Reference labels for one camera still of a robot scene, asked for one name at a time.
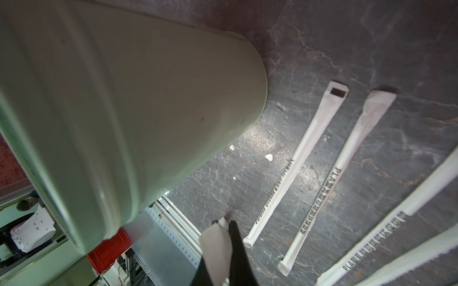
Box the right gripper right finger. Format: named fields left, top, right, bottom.
left=229, top=220, right=259, bottom=286

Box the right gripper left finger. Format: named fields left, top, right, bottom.
left=191, top=257, right=213, bottom=286

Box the fifteenth straw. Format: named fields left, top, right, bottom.
left=199, top=218, right=233, bottom=286

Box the green cup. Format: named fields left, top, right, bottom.
left=1, top=1, right=268, bottom=255

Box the fourteenth straw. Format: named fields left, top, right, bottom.
left=243, top=81, right=349, bottom=248

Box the thirteenth straw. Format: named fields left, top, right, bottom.
left=277, top=90, right=397, bottom=276

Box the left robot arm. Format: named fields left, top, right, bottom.
left=1, top=198, right=66, bottom=275

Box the red cylindrical object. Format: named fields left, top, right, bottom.
left=87, top=228, right=132, bottom=275

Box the aluminium front rail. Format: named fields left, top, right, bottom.
left=144, top=195, right=202, bottom=269

